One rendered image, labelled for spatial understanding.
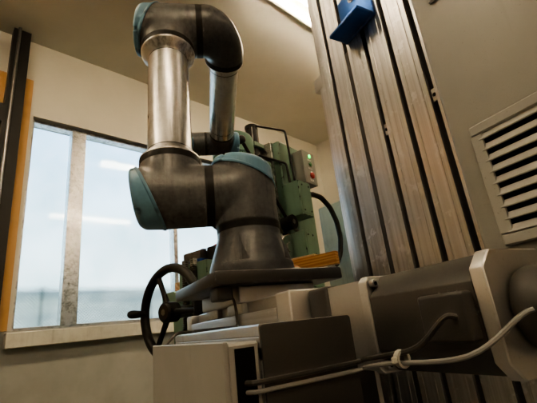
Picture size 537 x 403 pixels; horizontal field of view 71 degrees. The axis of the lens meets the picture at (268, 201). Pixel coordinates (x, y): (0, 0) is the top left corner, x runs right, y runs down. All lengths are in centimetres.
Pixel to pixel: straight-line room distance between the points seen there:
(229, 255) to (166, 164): 20
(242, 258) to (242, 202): 10
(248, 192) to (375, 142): 23
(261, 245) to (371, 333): 30
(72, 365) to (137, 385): 41
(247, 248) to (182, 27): 52
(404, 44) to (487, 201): 28
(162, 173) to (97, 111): 234
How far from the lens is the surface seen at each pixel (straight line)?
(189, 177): 67
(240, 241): 63
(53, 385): 250
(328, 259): 121
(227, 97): 105
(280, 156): 166
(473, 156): 45
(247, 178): 67
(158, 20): 91
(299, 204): 152
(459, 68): 49
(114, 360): 260
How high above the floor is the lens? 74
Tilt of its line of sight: 18 degrees up
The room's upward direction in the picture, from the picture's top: 7 degrees counter-clockwise
